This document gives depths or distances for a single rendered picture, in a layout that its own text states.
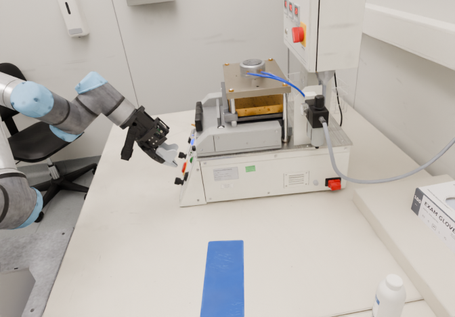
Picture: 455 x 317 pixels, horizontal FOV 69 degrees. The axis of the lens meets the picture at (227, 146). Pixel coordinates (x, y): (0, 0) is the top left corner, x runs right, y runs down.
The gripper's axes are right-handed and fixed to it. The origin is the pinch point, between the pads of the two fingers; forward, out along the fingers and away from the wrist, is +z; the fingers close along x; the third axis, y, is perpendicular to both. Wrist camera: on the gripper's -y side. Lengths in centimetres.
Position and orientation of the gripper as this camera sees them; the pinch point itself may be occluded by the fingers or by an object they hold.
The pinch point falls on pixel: (172, 164)
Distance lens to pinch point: 105.0
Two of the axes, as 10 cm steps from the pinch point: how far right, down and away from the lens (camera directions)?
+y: 7.6, -5.8, -3.0
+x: -0.5, -5.0, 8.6
